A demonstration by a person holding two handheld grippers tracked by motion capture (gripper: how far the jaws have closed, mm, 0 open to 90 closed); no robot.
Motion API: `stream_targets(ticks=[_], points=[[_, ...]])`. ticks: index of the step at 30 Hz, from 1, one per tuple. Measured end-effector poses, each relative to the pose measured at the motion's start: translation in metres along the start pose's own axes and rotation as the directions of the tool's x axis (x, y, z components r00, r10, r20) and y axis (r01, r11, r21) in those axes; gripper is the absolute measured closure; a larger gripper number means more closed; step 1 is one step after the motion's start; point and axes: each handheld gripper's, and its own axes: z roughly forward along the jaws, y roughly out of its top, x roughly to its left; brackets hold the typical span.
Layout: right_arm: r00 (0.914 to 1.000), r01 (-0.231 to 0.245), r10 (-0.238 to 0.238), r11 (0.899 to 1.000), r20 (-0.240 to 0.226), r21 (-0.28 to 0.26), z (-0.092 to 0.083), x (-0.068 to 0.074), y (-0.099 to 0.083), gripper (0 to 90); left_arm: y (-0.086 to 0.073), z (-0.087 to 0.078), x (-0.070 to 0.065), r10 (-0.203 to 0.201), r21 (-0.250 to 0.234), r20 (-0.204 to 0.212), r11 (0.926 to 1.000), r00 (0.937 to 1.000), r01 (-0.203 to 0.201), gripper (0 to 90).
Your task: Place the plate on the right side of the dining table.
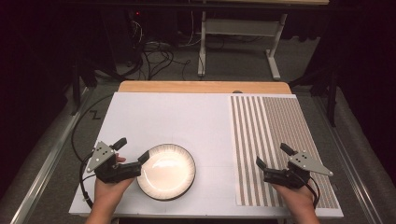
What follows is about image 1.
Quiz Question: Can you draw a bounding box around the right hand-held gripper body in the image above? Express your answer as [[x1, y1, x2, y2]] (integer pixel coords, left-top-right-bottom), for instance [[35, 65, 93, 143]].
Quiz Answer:
[[263, 150, 334, 190]]

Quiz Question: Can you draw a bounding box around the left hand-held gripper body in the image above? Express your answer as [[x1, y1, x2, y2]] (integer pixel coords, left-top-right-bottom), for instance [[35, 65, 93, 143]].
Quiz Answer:
[[86, 141, 143, 184]]

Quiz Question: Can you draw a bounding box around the cream plate with dark rim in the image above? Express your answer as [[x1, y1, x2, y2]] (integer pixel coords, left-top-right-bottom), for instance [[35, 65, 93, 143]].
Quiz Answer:
[[136, 143, 197, 202]]

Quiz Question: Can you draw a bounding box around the person's right hand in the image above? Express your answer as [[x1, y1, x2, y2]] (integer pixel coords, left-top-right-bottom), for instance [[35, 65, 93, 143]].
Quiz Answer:
[[272, 183, 317, 209]]

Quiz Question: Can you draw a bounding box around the person's left hand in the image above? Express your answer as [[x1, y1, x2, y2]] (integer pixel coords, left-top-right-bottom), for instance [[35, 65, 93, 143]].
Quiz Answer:
[[93, 154, 135, 203]]

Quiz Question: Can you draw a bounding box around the striped woven placemat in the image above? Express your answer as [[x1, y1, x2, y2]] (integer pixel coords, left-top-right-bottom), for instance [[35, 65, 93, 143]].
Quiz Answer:
[[230, 95, 341, 210]]

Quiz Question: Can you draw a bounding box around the white board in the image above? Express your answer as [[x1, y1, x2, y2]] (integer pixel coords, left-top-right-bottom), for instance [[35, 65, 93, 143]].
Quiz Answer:
[[68, 91, 344, 219]]

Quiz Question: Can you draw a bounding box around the black metal stand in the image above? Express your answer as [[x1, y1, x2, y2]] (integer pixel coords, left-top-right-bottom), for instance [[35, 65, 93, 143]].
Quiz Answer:
[[289, 66, 340, 128], [68, 58, 98, 117]]

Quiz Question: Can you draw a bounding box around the wooden table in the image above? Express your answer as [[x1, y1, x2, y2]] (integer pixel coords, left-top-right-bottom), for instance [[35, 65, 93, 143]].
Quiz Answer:
[[118, 80, 292, 94]]

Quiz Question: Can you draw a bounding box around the dark computer case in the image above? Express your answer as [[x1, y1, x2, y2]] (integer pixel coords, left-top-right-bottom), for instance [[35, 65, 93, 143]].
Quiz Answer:
[[101, 8, 145, 67]]

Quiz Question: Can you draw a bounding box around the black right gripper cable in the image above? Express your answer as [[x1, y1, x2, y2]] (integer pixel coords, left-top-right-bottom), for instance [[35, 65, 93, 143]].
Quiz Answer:
[[298, 172, 321, 209]]

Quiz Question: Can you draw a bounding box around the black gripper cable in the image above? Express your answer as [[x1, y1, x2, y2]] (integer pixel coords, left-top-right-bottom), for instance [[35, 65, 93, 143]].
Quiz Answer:
[[298, 172, 321, 209], [78, 150, 96, 210]]

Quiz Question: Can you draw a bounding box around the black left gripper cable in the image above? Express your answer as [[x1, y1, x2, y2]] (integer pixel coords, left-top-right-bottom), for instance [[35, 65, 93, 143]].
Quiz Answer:
[[78, 150, 96, 210]]

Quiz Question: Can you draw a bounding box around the black cable on floor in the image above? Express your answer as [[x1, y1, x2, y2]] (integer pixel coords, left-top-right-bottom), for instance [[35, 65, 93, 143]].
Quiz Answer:
[[71, 94, 115, 164]]

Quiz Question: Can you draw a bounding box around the metal floor rail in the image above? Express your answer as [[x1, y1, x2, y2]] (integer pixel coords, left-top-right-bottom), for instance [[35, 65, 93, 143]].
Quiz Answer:
[[313, 95, 385, 224], [8, 87, 95, 224]]

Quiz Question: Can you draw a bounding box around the tangle of floor cables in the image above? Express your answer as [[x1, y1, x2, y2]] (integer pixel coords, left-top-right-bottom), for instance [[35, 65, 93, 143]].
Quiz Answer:
[[123, 18, 192, 81]]

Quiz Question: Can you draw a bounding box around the white metal desk frame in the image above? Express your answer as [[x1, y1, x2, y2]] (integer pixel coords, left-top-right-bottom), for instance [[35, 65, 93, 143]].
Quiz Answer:
[[197, 10, 290, 81]]

